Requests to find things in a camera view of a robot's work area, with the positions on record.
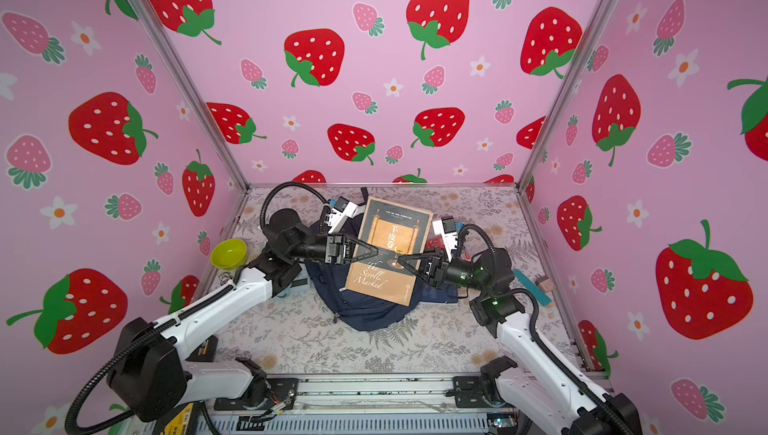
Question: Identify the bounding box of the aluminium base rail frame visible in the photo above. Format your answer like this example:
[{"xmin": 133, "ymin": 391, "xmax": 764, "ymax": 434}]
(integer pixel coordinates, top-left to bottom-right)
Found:
[{"xmin": 122, "ymin": 371, "xmax": 631, "ymax": 435}]

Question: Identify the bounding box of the teal pen case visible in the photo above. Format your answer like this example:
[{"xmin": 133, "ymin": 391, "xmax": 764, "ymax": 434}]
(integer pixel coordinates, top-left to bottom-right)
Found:
[{"xmin": 513, "ymin": 268, "xmax": 552, "ymax": 306}]

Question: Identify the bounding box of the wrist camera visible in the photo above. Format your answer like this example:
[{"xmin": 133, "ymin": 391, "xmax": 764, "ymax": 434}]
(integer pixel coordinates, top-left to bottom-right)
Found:
[
  {"xmin": 430, "ymin": 217, "xmax": 459, "ymax": 258},
  {"xmin": 319, "ymin": 197, "xmax": 365, "ymax": 233}
]

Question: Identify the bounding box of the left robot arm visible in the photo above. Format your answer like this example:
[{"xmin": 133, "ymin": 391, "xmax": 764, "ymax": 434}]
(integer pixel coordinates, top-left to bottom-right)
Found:
[{"xmin": 64, "ymin": 197, "xmax": 378, "ymax": 434}]

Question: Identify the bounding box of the green lid clear jar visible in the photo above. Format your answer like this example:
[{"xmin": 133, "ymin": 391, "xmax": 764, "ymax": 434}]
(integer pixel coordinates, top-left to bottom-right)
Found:
[{"xmin": 210, "ymin": 239, "xmax": 248, "ymax": 271}]

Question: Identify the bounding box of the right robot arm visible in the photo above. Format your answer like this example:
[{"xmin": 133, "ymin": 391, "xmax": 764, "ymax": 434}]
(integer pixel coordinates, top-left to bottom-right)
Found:
[{"xmin": 398, "ymin": 224, "xmax": 642, "ymax": 434}]

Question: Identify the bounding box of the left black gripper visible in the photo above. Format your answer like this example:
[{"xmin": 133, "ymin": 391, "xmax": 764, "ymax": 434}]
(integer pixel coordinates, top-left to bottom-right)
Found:
[{"xmin": 287, "ymin": 236, "xmax": 376, "ymax": 272}]

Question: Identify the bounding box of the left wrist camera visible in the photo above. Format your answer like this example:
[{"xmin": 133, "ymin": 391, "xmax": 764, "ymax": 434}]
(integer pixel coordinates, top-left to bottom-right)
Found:
[{"xmin": 319, "ymin": 197, "xmax": 365, "ymax": 233}]

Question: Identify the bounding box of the brown scroll marked book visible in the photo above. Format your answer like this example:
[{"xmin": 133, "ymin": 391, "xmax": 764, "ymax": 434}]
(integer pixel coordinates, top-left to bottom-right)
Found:
[{"xmin": 345, "ymin": 197, "xmax": 433, "ymax": 306}]

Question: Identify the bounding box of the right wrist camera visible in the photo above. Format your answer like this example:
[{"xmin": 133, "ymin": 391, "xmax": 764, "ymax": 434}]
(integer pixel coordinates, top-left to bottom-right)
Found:
[{"xmin": 430, "ymin": 217, "xmax": 459, "ymax": 258}]

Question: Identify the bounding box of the navy blue student backpack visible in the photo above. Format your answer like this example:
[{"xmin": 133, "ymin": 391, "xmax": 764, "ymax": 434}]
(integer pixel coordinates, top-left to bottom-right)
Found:
[{"xmin": 306, "ymin": 210, "xmax": 449, "ymax": 332}]

